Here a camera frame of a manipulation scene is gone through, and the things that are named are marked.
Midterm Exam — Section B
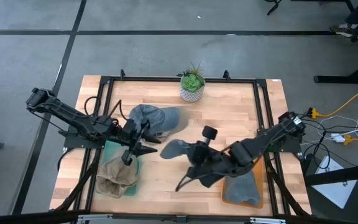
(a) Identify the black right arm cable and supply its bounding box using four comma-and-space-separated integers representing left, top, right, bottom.
175, 174, 198, 192

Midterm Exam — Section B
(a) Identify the black aluminium table frame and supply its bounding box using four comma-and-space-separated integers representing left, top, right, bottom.
50, 68, 313, 218

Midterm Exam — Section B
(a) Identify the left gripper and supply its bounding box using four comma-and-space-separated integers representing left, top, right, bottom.
116, 119, 163, 167

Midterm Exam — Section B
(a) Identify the white paper sheet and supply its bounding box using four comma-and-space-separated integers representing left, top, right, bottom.
311, 155, 358, 210

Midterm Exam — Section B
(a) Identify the black beam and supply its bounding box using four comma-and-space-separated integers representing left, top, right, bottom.
304, 161, 358, 187

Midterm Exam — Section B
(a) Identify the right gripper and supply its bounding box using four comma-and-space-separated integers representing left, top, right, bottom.
186, 125, 230, 189

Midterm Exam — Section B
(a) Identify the orange plastic tray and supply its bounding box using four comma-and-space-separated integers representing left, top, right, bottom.
221, 157, 264, 210

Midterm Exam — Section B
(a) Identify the person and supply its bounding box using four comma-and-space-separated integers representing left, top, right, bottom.
329, 0, 358, 37

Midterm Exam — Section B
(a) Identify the yellow extension cable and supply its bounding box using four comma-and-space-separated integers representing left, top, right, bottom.
308, 77, 358, 120

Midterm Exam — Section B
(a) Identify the black rail with silver brackets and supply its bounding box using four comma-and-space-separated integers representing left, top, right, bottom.
0, 208, 358, 224

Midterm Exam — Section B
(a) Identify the teal green plastic tray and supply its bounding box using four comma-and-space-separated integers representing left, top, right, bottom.
95, 139, 144, 197

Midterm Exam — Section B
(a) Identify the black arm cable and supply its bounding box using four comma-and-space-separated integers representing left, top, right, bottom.
83, 95, 129, 123
175, 174, 198, 192

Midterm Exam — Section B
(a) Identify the black floor cable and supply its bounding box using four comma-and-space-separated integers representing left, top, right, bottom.
302, 119, 358, 171

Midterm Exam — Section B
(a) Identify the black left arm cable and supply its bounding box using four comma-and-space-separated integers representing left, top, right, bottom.
83, 95, 129, 123

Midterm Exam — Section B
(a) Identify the succulent in white patterned pot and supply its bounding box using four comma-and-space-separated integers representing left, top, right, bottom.
178, 60, 206, 103

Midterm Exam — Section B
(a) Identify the white power adapter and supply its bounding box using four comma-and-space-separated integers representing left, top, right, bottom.
330, 133, 346, 144

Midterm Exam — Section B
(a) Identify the black chair base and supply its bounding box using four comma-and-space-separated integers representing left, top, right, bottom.
265, 0, 283, 16

